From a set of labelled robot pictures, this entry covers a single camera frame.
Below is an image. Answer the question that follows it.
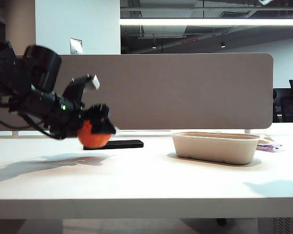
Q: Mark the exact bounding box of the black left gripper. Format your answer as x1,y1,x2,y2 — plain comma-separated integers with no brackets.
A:
44,94,117,140

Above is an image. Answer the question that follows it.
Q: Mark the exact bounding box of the orange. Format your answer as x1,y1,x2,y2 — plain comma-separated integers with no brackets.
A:
77,116,112,150

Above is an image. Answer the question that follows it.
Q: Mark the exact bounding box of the beige paper lunchbox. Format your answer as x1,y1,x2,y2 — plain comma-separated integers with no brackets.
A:
170,131,261,165

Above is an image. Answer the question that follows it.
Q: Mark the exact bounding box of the black smartphone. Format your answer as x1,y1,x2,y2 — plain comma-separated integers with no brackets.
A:
83,140,144,150

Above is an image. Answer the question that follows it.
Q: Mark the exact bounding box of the grey fabric desk divider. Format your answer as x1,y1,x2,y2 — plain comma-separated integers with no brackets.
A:
0,53,274,134

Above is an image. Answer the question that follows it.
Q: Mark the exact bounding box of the beige crumpled paper item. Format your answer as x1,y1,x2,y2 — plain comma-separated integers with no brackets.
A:
259,134,275,143

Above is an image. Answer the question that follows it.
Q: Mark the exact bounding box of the purple white snack packet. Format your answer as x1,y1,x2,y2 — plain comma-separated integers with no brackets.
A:
256,143,283,153

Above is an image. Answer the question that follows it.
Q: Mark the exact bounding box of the white vented cabinet panel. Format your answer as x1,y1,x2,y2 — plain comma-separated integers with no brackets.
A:
272,217,292,234

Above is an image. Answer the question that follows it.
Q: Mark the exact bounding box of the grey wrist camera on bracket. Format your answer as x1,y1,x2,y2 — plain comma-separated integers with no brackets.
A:
63,74,101,106

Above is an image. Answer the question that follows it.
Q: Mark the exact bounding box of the silver wall switch plate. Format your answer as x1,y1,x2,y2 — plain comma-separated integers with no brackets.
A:
69,38,83,55

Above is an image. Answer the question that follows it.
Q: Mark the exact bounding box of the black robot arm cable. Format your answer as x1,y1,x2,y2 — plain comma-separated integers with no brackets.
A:
0,114,65,140

